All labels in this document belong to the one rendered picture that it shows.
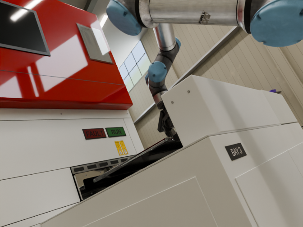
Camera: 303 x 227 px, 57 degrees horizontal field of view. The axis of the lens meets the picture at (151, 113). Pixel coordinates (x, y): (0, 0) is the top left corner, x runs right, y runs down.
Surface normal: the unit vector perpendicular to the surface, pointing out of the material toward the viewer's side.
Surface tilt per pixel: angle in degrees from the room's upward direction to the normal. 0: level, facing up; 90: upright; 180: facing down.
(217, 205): 90
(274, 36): 139
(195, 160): 90
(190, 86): 90
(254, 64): 90
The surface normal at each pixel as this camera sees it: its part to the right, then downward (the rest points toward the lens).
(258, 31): -0.31, 0.88
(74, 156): 0.71, -0.47
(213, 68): -0.78, 0.14
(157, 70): 0.01, -0.31
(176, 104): -0.60, 0.00
